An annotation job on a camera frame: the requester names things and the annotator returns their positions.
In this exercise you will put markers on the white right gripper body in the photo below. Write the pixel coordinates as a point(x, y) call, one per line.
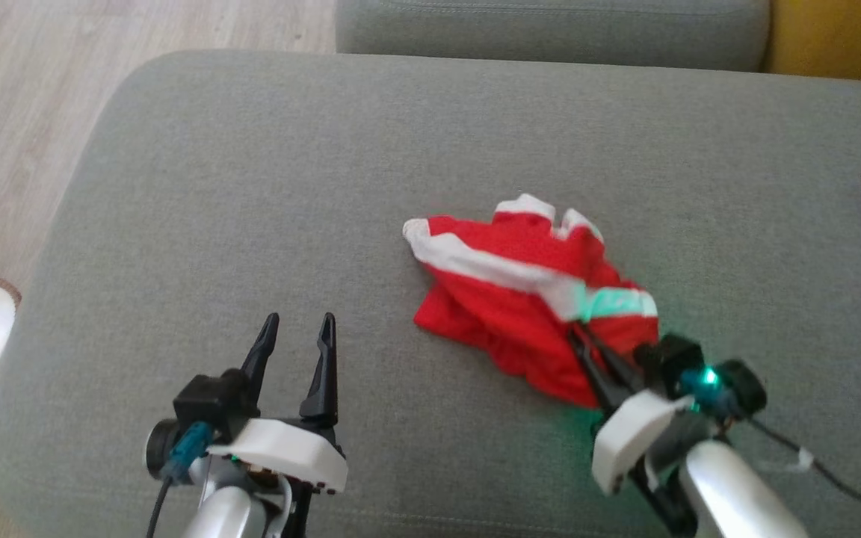
point(628, 437)

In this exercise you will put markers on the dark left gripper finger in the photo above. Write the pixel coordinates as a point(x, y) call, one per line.
point(262, 355)
point(324, 385)

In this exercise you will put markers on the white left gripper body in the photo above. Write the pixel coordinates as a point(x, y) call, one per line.
point(288, 448)

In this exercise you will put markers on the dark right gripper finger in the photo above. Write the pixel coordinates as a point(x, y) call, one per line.
point(619, 370)
point(599, 377)

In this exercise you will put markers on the red mesh shorts white trim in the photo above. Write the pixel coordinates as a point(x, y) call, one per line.
point(505, 314)

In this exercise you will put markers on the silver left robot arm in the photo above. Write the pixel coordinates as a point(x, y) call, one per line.
point(225, 519)

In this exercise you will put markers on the grey sofa seat cushion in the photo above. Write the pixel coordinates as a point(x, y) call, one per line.
point(251, 224)

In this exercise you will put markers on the grey sofa back cushion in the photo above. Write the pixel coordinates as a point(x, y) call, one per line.
point(550, 33)

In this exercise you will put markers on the yellow sofa cushion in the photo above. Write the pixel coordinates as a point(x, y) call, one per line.
point(841, 37)

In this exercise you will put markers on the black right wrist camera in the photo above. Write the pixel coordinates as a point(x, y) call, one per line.
point(673, 359)

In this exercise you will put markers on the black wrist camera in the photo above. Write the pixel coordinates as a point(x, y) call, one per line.
point(210, 400)
point(673, 359)

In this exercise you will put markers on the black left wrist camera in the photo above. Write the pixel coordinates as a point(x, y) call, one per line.
point(210, 400)

